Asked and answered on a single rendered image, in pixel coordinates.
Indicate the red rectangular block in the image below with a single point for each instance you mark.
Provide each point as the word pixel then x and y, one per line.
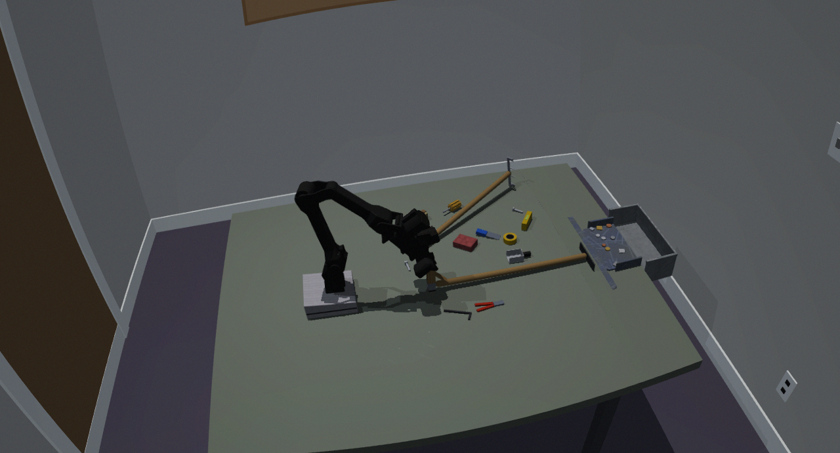
pixel 465 242

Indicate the yellow rectangular block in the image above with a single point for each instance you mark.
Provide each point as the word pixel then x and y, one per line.
pixel 526 220

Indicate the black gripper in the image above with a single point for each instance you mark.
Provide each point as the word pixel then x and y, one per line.
pixel 424 263

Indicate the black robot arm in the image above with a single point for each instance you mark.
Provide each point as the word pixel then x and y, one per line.
pixel 310 194

